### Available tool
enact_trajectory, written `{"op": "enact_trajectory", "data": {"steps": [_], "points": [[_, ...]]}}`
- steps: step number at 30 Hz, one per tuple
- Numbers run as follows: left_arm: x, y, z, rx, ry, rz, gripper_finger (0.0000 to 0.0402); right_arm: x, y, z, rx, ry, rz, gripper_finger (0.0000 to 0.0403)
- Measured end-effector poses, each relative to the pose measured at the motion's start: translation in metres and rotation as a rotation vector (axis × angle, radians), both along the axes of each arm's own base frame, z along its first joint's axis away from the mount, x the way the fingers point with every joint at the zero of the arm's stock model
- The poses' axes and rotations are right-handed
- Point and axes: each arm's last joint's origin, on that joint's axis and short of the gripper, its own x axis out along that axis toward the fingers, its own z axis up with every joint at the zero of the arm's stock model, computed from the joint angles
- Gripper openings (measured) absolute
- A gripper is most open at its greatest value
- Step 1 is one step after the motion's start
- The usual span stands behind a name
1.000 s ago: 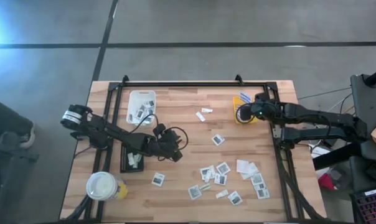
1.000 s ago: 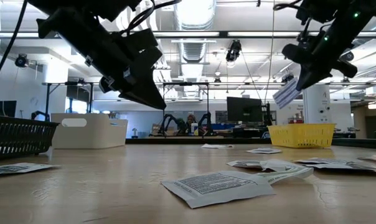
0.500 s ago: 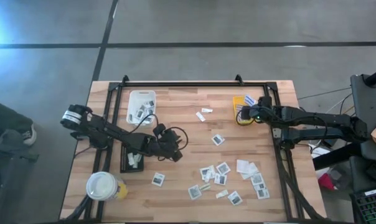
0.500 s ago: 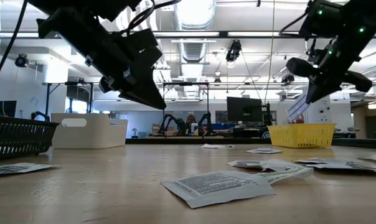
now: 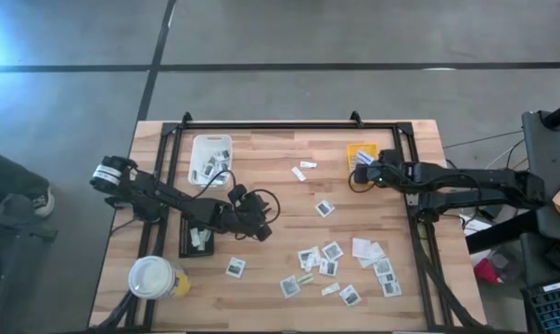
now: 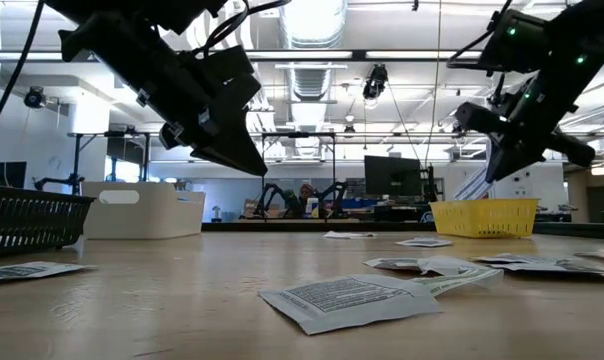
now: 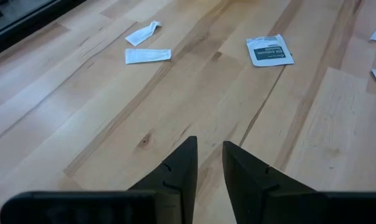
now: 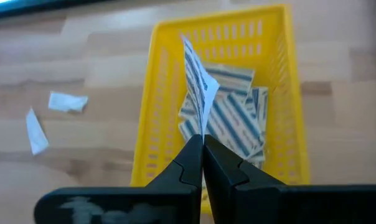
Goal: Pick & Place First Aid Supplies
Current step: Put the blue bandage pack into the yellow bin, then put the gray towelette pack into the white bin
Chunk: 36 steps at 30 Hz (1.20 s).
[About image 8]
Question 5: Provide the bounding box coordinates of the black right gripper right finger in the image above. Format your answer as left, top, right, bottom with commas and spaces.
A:
204, 134, 285, 191

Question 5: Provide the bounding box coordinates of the knuckle fabric bandage packet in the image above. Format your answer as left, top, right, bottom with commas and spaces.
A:
203, 63, 256, 94

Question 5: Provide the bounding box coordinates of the twisted white strip packet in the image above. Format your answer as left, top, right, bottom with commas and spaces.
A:
47, 91, 89, 113

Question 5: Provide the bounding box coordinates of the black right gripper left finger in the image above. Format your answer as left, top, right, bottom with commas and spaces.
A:
146, 134, 204, 188

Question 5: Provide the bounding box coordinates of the yellow plastic basket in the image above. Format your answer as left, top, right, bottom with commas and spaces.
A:
130, 4, 311, 215

